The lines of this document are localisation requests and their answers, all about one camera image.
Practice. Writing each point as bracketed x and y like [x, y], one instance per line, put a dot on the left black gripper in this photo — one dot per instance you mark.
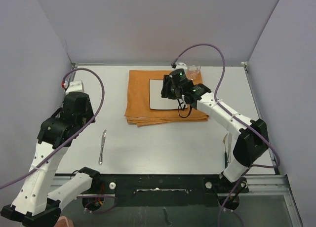
[90, 116]

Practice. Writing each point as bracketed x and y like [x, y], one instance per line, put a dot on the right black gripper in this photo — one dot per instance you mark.
[167, 92]

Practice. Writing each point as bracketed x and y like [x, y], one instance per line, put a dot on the white square plate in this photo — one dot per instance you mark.
[156, 101]

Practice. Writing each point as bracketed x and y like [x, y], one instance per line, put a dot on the clear drinking glass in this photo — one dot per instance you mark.
[193, 71]

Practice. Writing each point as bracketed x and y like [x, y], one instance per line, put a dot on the orange cloth placemat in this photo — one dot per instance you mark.
[138, 102]

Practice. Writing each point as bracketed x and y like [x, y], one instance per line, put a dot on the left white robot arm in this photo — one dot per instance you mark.
[36, 205]

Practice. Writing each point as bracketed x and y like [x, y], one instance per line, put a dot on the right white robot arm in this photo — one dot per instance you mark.
[247, 132]

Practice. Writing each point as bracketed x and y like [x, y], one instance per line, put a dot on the silver butter knife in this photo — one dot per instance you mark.
[100, 160]

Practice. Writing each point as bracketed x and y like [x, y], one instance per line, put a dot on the pink box corner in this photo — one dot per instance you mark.
[64, 222]

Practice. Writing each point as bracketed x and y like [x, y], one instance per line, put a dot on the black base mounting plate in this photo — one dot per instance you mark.
[135, 190]

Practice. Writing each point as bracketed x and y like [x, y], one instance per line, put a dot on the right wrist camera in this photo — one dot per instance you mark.
[178, 77]

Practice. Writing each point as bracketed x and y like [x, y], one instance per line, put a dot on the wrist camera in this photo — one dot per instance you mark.
[178, 77]
[74, 86]

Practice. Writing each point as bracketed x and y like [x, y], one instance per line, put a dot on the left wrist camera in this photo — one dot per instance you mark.
[74, 86]

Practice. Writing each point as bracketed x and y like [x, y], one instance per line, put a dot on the green handled gold fork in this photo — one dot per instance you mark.
[225, 151]

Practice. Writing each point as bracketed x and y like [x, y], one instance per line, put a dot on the green handled silver knife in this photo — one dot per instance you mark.
[229, 140]

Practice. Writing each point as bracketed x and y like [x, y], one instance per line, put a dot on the aluminium frame rail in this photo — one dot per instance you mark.
[269, 203]

